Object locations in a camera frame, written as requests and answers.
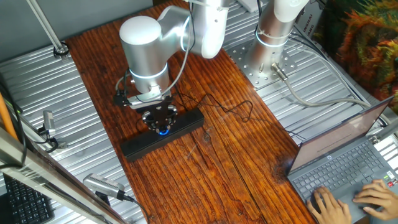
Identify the dark grey laptop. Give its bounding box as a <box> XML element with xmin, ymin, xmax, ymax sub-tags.
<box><xmin>286</xmin><ymin>96</ymin><xmax>398</xmax><ymax>223</ymax></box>

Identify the person's right hand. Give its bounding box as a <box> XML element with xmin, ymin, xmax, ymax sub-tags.
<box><xmin>352</xmin><ymin>179</ymin><xmax>398</xmax><ymax>222</ymax></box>

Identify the black computer keyboard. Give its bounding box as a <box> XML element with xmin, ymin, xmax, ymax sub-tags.
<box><xmin>2</xmin><ymin>174</ymin><xmax>55</xmax><ymax>224</ymax></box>

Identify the silver white depth camera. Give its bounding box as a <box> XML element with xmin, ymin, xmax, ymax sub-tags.
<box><xmin>82</xmin><ymin>173</ymin><xmax>127</xmax><ymax>202</ymax></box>

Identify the thin black speaker cable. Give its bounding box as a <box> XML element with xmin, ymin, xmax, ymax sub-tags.
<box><xmin>135</xmin><ymin>67</ymin><xmax>308</xmax><ymax>142</ymax></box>

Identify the person's left hand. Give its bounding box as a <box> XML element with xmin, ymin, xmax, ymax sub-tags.
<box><xmin>306</xmin><ymin>185</ymin><xmax>352</xmax><ymax>224</ymax></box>

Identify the orange pole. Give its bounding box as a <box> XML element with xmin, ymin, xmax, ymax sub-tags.
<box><xmin>0</xmin><ymin>92</ymin><xmax>19</xmax><ymax>141</ymax></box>

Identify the small grey bracket camera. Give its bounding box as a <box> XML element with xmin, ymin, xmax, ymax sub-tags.
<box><xmin>42</xmin><ymin>110</ymin><xmax>57</xmax><ymax>138</ymax></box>

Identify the black depth camera cable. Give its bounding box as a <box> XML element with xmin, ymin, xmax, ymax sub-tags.
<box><xmin>117</xmin><ymin>191</ymin><xmax>152</xmax><ymax>224</ymax></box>

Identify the grey cable with metal plug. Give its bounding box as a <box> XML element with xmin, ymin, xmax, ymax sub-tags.
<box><xmin>270</xmin><ymin>62</ymin><xmax>374</xmax><ymax>109</ymax></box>

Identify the black speaker bar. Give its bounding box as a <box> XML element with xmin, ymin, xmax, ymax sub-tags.
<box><xmin>119</xmin><ymin>107</ymin><xmax>205</xmax><ymax>163</ymax></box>

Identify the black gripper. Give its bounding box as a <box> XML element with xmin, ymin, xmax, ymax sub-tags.
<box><xmin>142</xmin><ymin>95</ymin><xmax>179</xmax><ymax>134</ymax></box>

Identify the silver robot mounting plate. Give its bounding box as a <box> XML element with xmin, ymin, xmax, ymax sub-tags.
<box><xmin>226</xmin><ymin>40</ymin><xmax>299</xmax><ymax>90</ymax></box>

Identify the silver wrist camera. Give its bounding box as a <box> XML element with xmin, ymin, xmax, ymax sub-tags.
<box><xmin>126</xmin><ymin>86</ymin><xmax>165</xmax><ymax>110</ymax></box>

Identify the white plastic box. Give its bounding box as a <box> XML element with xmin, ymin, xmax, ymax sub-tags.
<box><xmin>236</xmin><ymin>0</ymin><xmax>264</xmax><ymax>14</ymax></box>

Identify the printed cardboard box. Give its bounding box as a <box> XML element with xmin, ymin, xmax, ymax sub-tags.
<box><xmin>293</xmin><ymin>0</ymin><xmax>327</xmax><ymax>43</ymax></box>

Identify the silver metal pole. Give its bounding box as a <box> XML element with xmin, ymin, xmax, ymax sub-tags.
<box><xmin>25</xmin><ymin>0</ymin><xmax>71</xmax><ymax>60</ymax></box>

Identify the colourful patterned fabric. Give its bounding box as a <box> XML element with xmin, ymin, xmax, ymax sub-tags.
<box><xmin>312</xmin><ymin>0</ymin><xmax>398</xmax><ymax>114</ymax></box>

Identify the aluminium frame bar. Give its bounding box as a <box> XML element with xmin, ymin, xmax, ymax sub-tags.
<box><xmin>0</xmin><ymin>126</ymin><xmax>127</xmax><ymax>224</ymax></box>

